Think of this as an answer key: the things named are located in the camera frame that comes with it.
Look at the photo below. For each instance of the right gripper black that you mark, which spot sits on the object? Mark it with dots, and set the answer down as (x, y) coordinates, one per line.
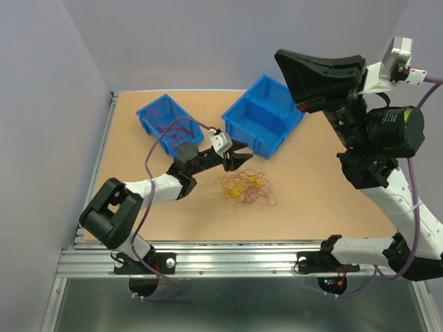
(319, 84)

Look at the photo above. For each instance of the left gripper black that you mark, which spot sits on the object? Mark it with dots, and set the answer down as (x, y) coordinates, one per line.
(234, 160)

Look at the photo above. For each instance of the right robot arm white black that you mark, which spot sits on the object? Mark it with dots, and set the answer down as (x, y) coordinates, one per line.
(374, 140)

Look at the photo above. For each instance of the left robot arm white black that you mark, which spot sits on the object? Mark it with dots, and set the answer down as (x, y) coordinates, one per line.
(111, 214)

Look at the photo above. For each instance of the large blue divided bin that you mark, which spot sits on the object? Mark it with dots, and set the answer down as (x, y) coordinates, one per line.
(263, 117)

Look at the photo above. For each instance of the small blue plastic bin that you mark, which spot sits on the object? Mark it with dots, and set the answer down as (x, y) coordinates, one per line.
(157, 116)

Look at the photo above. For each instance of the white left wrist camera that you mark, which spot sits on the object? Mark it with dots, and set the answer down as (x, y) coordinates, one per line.
(221, 143)

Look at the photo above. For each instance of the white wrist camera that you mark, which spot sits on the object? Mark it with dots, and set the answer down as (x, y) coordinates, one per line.
(221, 143)
(393, 69)

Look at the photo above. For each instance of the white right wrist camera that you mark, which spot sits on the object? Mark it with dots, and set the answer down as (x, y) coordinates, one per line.
(393, 69)

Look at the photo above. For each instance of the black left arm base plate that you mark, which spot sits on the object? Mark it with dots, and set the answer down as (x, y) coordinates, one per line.
(163, 262)

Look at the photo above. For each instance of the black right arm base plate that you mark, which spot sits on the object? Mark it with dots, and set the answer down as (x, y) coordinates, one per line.
(321, 262)

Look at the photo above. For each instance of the aluminium side frame rail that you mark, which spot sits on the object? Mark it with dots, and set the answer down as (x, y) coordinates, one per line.
(102, 146)

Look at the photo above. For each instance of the aluminium mounting rail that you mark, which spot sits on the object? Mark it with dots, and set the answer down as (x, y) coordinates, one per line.
(194, 260)

